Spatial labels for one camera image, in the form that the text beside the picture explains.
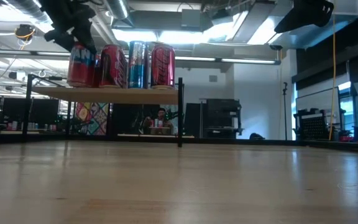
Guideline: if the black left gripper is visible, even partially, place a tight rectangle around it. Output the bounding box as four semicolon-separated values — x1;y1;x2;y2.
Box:
39;0;98;55

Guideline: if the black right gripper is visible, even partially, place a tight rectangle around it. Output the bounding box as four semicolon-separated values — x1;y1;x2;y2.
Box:
274;0;335;34

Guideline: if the red Coca-Cola can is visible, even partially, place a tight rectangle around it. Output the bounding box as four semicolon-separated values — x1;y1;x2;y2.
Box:
99;44;129;89

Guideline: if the slim blue silver can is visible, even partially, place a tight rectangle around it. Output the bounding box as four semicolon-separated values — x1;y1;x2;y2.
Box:
127;40;150;90

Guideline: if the red Coke Zero can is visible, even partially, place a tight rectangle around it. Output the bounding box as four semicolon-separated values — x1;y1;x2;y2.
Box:
150;43;177;90

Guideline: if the black computer monitor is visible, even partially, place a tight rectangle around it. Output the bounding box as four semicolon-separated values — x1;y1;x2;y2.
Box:
31;98;60;130

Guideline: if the colourful patterned poster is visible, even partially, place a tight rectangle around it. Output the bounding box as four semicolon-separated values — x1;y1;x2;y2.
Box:
75;102;109;136

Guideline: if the black tripod stand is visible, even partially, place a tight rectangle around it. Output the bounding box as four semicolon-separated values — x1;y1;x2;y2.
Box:
282;82;289;141

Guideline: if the gray ceiling box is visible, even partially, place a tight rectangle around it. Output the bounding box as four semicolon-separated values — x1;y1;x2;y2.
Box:
181;8;204;30

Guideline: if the black perforated cart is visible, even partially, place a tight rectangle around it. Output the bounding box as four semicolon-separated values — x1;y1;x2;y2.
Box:
293;108;331;141

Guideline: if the person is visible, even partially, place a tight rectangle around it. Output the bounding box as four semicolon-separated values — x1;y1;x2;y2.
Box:
143;107;175;135

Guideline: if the black cabinet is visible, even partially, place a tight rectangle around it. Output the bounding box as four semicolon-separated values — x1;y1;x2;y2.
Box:
183;98;244;139

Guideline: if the black table edge bar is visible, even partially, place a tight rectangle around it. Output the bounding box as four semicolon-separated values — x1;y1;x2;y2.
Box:
183;136;358;154

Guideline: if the black yellow cable reel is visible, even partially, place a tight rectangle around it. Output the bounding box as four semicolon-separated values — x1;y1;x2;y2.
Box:
14;24;37;42

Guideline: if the small silver ventilation duct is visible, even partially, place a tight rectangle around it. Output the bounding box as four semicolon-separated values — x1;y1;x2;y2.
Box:
106;0;135;28

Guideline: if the large silver ventilation duct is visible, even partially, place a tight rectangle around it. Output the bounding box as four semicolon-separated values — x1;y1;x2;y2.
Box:
6;0;124;86

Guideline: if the wooden shelf with black frame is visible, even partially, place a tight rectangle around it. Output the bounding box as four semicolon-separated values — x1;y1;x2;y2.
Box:
22;73;185;148

